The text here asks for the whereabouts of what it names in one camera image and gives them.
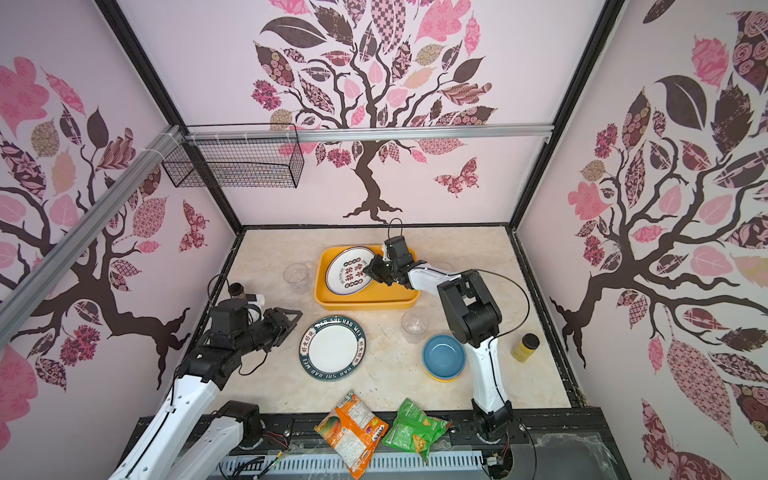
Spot green snack bag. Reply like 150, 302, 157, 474
381, 398, 452, 463

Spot aluminium rail bar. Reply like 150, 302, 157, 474
0, 124, 554, 349

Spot black-capped bottle left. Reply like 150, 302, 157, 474
227, 282, 247, 299

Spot white plate green band rim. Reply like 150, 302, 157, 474
298, 315, 367, 382

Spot yellow bowl under blue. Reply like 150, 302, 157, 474
424, 364, 464, 383

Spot yellow plastic bin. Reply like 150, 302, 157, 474
314, 245, 420, 311

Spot yellow jar black lid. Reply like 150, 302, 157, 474
511, 333, 540, 363

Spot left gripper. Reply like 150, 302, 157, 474
235, 307, 303, 356

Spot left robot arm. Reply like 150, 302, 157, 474
110, 298, 303, 479

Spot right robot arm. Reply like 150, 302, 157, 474
364, 236, 513, 441

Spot white vent grille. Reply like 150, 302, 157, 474
197, 451, 486, 480

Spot black wire basket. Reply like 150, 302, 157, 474
162, 123, 305, 189

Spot clear cup near bowls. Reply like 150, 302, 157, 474
401, 308, 430, 344

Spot clear cup left of bin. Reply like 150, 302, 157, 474
283, 263, 310, 294

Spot orange snack bag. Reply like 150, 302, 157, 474
314, 390, 389, 479

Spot white plate red green print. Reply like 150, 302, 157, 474
325, 246, 375, 296

